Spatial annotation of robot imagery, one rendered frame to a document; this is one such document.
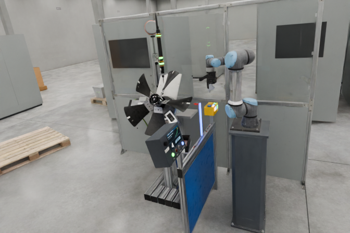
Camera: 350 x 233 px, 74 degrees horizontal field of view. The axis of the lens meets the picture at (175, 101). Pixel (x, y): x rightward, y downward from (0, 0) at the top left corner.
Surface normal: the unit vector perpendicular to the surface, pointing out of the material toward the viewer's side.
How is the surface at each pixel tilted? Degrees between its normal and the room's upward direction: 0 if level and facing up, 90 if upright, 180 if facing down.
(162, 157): 90
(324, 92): 90
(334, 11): 90
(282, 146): 90
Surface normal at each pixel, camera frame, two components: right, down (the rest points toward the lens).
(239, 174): -0.39, 0.33
